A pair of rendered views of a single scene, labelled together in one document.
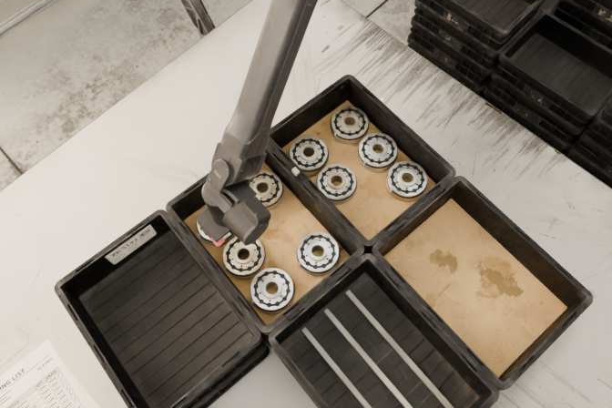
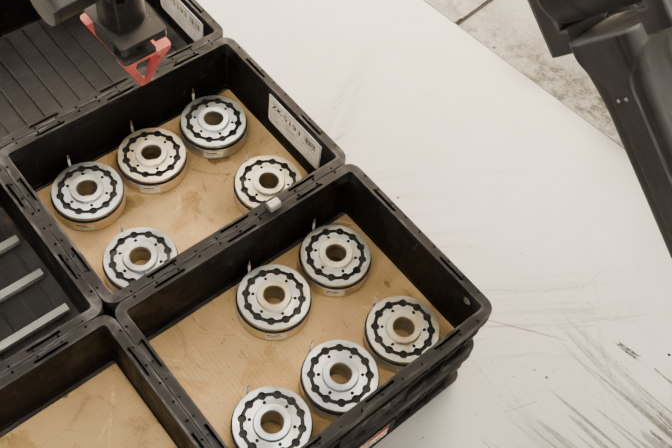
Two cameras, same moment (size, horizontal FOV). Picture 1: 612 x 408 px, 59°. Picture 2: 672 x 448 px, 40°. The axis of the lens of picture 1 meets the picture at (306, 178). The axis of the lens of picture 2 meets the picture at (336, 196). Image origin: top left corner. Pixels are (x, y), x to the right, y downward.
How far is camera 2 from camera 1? 87 cm
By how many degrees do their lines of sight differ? 38
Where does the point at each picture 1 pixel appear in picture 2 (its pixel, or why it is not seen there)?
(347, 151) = (346, 330)
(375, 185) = (271, 375)
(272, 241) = (177, 204)
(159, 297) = (110, 64)
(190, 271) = not seen: hidden behind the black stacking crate
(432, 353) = not seen: outside the picture
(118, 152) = (381, 42)
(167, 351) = (27, 73)
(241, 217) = not seen: outside the picture
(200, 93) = (499, 143)
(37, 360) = not seen: outside the picture
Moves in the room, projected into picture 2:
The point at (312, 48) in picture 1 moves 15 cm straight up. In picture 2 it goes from (624, 326) to (660, 280)
